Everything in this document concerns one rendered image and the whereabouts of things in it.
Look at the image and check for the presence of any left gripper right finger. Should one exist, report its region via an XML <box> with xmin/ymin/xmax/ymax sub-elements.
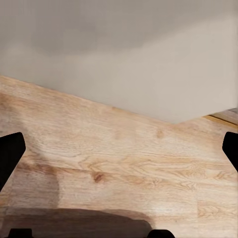
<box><xmin>222</xmin><ymin>132</ymin><xmax>238</xmax><ymax>172</ymax></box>

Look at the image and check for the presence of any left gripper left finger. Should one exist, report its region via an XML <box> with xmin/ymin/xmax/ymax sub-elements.
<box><xmin>0</xmin><ymin>132</ymin><xmax>26</xmax><ymax>191</ymax></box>

